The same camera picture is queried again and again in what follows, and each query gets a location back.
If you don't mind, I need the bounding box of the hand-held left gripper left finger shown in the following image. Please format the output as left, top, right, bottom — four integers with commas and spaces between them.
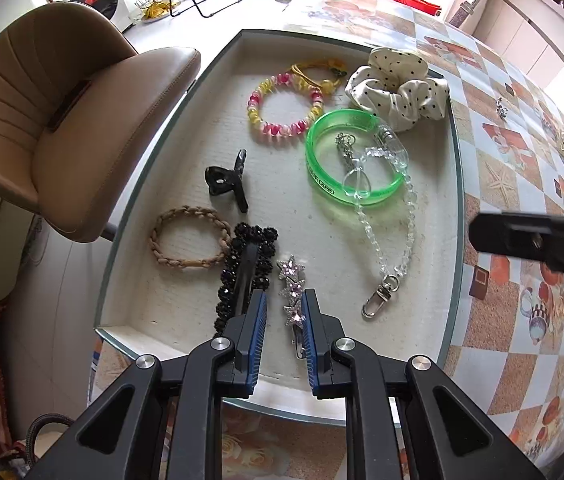
24, 290, 267, 480

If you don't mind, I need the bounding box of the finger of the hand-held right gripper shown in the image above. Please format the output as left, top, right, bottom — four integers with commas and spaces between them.
469, 212, 564, 291

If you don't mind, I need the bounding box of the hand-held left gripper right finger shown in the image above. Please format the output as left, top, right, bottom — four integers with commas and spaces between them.
304, 289, 545, 480

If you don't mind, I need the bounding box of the silver star hair clip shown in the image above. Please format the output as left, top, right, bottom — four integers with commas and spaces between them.
276, 255, 313, 361

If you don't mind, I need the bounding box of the black beaded hair clip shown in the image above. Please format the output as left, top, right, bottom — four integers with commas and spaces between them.
212, 222, 280, 338

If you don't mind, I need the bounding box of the clear bead chain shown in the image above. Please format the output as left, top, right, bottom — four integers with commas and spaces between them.
342, 145, 417, 320

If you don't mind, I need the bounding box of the brown braided hair tie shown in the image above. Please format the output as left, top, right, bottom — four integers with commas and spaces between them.
151, 205, 233, 271

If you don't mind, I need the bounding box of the silver charm keychain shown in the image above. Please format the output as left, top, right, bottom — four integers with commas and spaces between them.
334, 132, 363, 171

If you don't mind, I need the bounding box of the green translucent bangle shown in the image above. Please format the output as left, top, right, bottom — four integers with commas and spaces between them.
305, 109, 407, 208

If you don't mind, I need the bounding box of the green rimmed white tray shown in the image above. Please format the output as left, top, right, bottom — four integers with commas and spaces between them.
94, 29, 465, 421

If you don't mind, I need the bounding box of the yellow sunflower hair tie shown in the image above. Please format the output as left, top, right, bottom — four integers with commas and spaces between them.
289, 57, 349, 96

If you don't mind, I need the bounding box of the checkered printed tablecloth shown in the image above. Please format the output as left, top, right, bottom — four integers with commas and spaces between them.
86, 0, 564, 480

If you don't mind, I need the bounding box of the black hair claw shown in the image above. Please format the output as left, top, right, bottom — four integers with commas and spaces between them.
205, 148, 250, 215

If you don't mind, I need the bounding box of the white polka dot scrunchie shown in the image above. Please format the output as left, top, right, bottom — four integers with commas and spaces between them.
344, 46, 450, 133

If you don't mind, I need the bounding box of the white cabinet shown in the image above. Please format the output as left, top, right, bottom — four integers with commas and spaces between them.
472, 0, 564, 78

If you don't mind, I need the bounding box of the red plastic bucket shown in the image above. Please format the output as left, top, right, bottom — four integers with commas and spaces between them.
392, 0, 443, 18

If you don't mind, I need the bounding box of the brown leather chair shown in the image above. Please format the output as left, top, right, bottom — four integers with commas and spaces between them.
0, 1, 203, 243

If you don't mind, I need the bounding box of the pink yellow bead bracelet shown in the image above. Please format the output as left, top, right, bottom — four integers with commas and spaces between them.
247, 72, 323, 145

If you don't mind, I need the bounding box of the black braided cord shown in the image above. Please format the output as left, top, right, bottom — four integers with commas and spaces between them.
24, 412, 70, 466

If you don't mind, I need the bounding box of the wire rack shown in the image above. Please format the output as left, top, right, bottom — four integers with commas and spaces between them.
134, 0, 173, 21

